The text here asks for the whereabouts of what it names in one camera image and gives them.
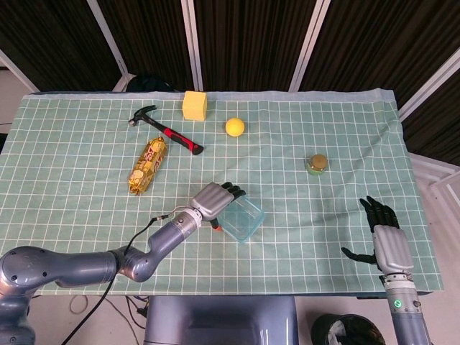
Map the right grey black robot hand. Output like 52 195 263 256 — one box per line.
340 195 415 276

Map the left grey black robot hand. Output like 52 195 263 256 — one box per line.
189 181 247 231

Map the clear blue plastic container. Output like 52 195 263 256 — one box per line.
217 195 265 244

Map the small green jar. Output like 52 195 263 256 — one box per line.
305 154 329 176

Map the gold foil snack package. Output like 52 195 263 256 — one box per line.
127 136 170 196

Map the black red claw hammer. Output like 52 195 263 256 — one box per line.
128 104 205 157

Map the yellow ball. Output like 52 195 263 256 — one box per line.
225 117 246 137

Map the green white checkered tablecloth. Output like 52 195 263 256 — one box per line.
0 89 445 298

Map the black trash bin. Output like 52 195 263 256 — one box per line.
310 313 387 345

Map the yellow sponge cube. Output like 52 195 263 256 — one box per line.
181 91 209 121

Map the black bag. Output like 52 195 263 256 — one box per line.
125 74 175 93

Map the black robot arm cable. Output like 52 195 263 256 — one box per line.
70 206 193 345

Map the dark floor cable bundle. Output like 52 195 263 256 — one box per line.
107 295 150 324

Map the white partition frame post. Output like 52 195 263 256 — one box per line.
289 0 331 91
397 53 460 122
86 0 131 91
0 48 40 93
180 0 204 91

